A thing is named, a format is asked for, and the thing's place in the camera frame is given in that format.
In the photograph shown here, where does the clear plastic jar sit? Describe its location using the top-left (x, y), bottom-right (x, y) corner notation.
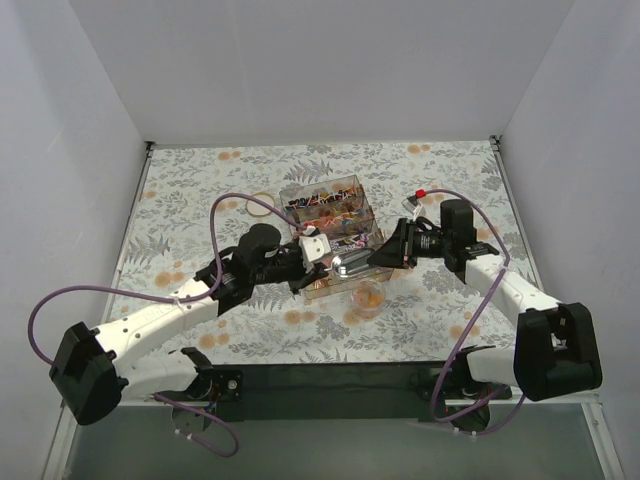
top-left (351, 280), bottom-right (386, 319)

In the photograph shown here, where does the silver metal scoop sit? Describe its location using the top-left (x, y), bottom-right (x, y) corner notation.
top-left (328, 248), bottom-right (375, 280)

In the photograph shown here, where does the clear acrylic candy organizer box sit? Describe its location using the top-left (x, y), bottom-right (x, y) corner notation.
top-left (280, 174), bottom-right (392, 300)

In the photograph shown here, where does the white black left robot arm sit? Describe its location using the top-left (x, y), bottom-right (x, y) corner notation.
top-left (49, 223), bottom-right (331, 426)

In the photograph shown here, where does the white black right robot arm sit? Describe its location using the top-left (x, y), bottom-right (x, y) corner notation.
top-left (367, 199), bottom-right (603, 401)

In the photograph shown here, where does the round wooden jar lid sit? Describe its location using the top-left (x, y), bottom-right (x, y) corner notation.
top-left (246, 192), bottom-right (275, 218)

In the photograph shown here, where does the floral patterned table cloth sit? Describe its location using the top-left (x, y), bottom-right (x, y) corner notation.
top-left (92, 141), bottom-right (562, 365)

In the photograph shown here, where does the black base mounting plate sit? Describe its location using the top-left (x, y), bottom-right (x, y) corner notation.
top-left (154, 362), bottom-right (514, 424)

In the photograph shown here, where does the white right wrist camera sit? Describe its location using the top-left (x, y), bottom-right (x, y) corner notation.
top-left (402, 189), bottom-right (426, 221)

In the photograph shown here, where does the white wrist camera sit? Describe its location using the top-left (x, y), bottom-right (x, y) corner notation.
top-left (402, 189), bottom-right (426, 221)
top-left (298, 225), bottom-right (332, 266)

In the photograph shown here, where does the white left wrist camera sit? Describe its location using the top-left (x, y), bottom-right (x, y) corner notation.
top-left (298, 225), bottom-right (332, 266)

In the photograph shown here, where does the aluminium frame rail right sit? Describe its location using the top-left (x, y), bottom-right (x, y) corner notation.
top-left (489, 134), bottom-right (571, 362)

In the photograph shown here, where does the aluminium frame rail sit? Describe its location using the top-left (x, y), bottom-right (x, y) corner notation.
top-left (45, 363), bottom-right (625, 479)
top-left (489, 134), bottom-right (571, 362)

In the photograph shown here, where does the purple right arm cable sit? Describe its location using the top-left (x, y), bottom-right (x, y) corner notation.
top-left (422, 188), bottom-right (526, 437)

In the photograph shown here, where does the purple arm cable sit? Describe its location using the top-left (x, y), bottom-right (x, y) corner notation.
top-left (27, 193), bottom-right (311, 459)
top-left (422, 188), bottom-right (526, 437)

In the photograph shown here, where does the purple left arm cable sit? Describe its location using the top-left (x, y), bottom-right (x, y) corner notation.
top-left (27, 193), bottom-right (311, 459)

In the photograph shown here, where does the aluminium front frame rail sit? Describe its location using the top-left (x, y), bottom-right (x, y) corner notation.
top-left (45, 363), bottom-right (625, 479)

